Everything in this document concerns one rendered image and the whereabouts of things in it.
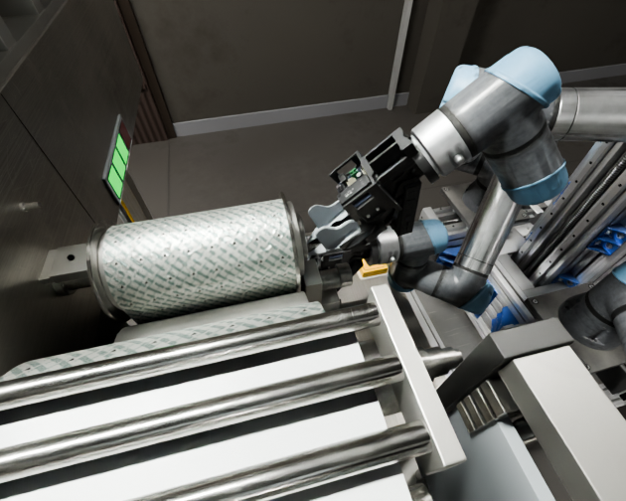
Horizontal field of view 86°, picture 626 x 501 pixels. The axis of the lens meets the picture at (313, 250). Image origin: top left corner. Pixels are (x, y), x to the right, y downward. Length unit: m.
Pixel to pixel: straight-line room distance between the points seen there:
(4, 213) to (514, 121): 0.59
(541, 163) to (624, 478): 0.35
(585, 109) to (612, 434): 0.48
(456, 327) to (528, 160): 1.30
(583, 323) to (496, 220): 0.43
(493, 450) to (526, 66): 0.37
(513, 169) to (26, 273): 0.61
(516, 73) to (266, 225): 0.33
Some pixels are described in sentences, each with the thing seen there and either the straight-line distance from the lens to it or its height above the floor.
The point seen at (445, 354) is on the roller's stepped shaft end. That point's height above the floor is 1.34.
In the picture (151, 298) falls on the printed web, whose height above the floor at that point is 1.25.
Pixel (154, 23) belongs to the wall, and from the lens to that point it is 2.98.
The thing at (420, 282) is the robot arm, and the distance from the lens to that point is 0.77.
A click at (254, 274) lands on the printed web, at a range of 0.46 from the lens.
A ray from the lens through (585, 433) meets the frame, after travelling 0.25.
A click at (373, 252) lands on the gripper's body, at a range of 0.66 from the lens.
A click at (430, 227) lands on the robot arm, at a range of 0.71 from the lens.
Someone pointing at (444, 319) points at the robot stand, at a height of 0.21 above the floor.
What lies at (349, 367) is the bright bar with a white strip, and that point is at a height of 1.46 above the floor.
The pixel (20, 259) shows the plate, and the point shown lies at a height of 1.32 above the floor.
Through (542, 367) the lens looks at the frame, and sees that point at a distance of 0.25.
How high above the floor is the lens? 1.64
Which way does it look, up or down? 51 degrees down
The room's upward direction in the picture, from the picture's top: straight up
